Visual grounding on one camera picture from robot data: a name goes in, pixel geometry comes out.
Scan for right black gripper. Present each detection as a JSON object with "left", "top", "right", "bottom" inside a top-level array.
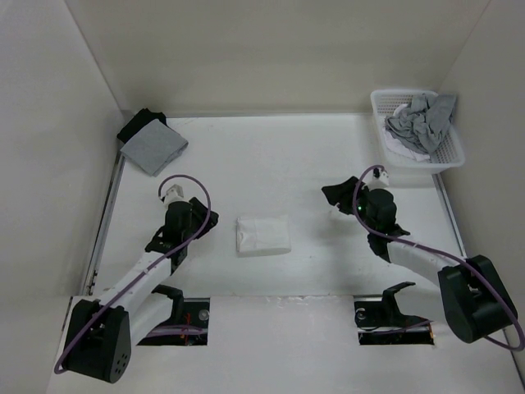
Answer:
[{"left": 321, "top": 176, "right": 376, "bottom": 233}]

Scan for white tank top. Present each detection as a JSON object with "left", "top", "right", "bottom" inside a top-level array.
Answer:
[{"left": 236, "top": 215, "right": 292, "bottom": 257}]

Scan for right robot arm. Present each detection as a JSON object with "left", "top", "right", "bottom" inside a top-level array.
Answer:
[{"left": 321, "top": 176, "right": 524, "bottom": 343}]

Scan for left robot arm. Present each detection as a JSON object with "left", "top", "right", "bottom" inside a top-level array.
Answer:
[{"left": 54, "top": 198, "right": 218, "bottom": 383}]

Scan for folded grey tank top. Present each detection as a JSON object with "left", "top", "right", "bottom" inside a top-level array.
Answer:
[{"left": 121, "top": 120, "right": 189, "bottom": 177}]

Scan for grey crumpled tank top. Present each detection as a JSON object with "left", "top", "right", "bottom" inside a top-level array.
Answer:
[{"left": 385, "top": 94, "right": 457, "bottom": 155}]

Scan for folded black tank top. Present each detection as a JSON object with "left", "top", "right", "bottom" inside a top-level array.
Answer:
[{"left": 116, "top": 108, "right": 167, "bottom": 144}]

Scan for white garment in basket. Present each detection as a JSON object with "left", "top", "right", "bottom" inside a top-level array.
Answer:
[{"left": 383, "top": 103, "right": 432, "bottom": 162}]

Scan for white plastic basket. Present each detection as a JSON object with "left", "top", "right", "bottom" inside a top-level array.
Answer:
[{"left": 370, "top": 89, "right": 466, "bottom": 176}]

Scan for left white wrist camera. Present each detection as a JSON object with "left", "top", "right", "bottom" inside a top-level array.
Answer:
[{"left": 160, "top": 184, "right": 188, "bottom": 209}]

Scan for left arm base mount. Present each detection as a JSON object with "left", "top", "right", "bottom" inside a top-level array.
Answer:
[{"left": 138, "top": 285, "right": 211, "bottom": 346}]

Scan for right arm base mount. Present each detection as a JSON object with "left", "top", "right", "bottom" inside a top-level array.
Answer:
[{"left": 354, "top": 282, "right": 434, "bottom": 346}]

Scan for left metal table rail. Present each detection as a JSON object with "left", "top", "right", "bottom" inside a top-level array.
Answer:
[{"left": 79, "top": 153, "right": 126, "bottom": 296}]

